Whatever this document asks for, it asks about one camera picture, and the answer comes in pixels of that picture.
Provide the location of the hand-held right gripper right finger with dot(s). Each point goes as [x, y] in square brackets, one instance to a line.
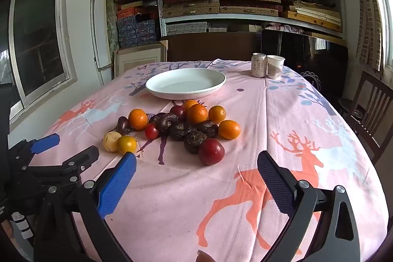
[276, 185]

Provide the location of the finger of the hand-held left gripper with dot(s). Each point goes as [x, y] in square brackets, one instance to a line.
[80, 159]
[46, 141]

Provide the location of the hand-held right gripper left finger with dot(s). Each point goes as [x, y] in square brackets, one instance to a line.
[118, 185]

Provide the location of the pale yellow round fruit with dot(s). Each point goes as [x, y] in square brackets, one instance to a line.
[111, 141]

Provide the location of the yellow tomato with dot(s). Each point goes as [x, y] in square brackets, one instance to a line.
[126, 144]

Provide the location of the dark water chestnut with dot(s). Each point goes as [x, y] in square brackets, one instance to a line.
[207, 128]
[167, 122]
[194, 142]
[179, 131]
[122, 126]
[153, 118]

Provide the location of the red cherry tomato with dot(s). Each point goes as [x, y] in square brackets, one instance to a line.
[152, 131]

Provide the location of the red plum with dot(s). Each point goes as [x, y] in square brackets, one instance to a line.
[211, 151]
[177, 112]

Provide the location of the white oval plate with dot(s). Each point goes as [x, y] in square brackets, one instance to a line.
[184, 84]

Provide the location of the pink deer print tablecloth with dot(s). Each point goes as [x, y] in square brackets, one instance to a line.
[190, 203]

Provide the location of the framed picture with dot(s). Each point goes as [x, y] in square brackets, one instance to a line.
[138, 59]

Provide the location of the white leaning board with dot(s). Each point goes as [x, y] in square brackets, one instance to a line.
[95, 35]

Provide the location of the white paper cup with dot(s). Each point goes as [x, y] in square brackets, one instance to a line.
[274, 67]

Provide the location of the white beverage can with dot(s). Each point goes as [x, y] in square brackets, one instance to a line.
[258, 65]

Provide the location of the dark wooden chair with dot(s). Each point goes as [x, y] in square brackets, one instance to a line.
[373, 102]

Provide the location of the black television screen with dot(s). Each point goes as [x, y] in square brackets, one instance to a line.
[325, 65]

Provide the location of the marble pattern panel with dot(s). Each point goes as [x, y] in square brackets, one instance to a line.
[111, 25]

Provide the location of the stack of blue patterned boxes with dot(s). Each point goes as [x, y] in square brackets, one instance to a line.
[135, 28]

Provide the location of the brown wooden cabinet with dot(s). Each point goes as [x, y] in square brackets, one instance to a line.
[211, 47]

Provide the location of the pink cloth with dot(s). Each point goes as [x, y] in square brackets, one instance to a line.
[282, 27]

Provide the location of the stack of grey flat boxes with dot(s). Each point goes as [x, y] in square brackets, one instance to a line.
[190, 28]

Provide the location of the patterned beige curtain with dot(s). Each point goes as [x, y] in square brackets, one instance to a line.
[368, 19]

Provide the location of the window with white frame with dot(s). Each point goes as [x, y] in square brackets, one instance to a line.
[36, 41]

